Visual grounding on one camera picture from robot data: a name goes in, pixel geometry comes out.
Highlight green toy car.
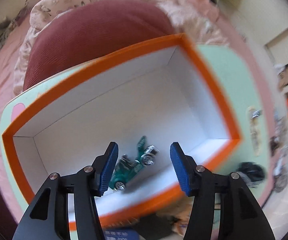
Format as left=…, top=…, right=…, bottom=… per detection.
left=109, top=135, right=159, bottom=191

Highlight beige cartoon figure toy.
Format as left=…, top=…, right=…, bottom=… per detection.
left=156, top=198, right=193, bottom=237

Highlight dark red cushion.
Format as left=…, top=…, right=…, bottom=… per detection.
left=23, top=0, right=175, bottom=90

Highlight blue tissue pack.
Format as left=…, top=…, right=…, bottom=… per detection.
left=103, top=228, right=140, bottom=240

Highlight orange cardboard box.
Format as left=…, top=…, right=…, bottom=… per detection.
left=1, top=32, right=242, bottom=231

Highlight pink blanket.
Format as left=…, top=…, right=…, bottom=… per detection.
left=13, top=0, right=229, bottom=94

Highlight black shiny cloth bundle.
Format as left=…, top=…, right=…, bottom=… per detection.
left=236, top=162, right=266, bottom=188

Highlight black binder clip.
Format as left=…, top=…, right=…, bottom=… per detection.
left=251, top=110, right=262, bottom=119

